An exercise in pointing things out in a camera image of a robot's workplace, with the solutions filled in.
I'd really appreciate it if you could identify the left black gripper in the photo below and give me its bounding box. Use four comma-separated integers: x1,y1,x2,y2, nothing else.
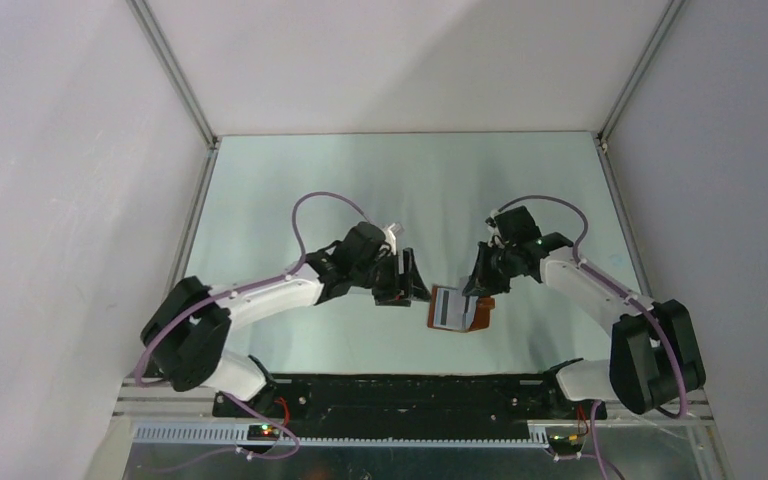
351,248,432,307

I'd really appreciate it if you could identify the brown leather card holder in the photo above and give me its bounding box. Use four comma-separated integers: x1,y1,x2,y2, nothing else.
426,286,496,333

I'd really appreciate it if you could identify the card with black stripe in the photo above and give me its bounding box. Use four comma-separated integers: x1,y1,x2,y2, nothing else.
431,287,478,332

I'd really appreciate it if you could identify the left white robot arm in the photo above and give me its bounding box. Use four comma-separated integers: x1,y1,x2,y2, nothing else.
135,222,432,417

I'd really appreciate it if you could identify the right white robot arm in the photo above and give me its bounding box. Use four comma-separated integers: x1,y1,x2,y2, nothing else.
464,204,706,418

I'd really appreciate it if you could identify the right circuit board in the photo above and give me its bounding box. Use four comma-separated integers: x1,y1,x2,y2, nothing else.
548,433,587,446

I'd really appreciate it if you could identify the circuit board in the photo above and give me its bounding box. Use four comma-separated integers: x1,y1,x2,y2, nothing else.
246,424,283,442
548,433,587,446

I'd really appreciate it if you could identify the left circuit board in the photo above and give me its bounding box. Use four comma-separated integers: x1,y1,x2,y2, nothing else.
246,424,283,442

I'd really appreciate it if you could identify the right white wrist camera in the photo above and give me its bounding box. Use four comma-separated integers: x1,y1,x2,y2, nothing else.
485,210,503,246

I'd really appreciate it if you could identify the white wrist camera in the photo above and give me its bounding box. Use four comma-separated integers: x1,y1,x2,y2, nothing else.
485,210,503,246
382,222,404,254

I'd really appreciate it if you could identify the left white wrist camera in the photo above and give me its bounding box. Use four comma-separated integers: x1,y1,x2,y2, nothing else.
382,222,404,254

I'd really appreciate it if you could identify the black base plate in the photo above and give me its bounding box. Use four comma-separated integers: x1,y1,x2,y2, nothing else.
250,374,592,441

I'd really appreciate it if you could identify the aluminium frame rail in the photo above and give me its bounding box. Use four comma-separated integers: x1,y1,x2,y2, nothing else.
112,376,717,449

